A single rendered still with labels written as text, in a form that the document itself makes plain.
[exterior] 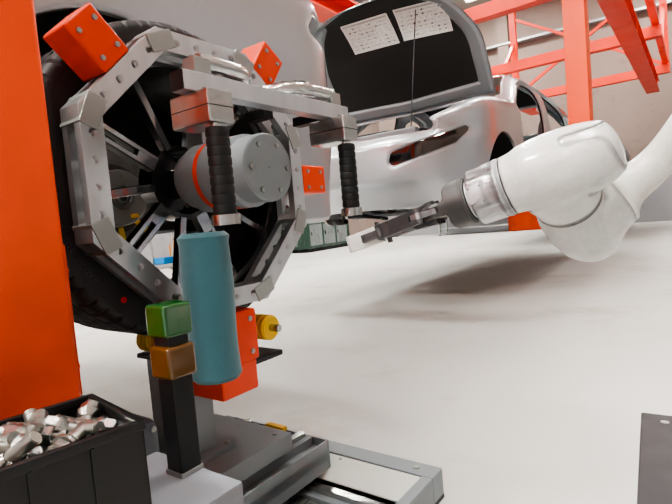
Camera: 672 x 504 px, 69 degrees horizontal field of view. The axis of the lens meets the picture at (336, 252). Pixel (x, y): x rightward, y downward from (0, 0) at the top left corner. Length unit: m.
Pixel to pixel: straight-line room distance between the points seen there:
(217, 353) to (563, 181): 0.60
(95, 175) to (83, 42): 0.21
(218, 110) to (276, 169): 0.22
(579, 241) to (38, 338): 0.77
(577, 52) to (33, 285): 4.25
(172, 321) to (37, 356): 0.18
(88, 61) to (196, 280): 0.40
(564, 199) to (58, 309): 0.69
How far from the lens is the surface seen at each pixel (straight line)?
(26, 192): 0.71
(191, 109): 0.79
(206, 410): 1.24
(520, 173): 0.75
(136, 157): 1.07
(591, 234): 0.85
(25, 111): 0.73
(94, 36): 0.96
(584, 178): 0.74
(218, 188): 0.76
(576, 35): 4.58
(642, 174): 0.90
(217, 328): 0.87
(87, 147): 0.90
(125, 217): 1.44
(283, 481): 1.29
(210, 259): 0.85
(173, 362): 0.62
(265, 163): 0.93
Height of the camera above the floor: 0.74
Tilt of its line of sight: 4 degrees down
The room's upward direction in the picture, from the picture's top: 5 degrees counter-clockwise
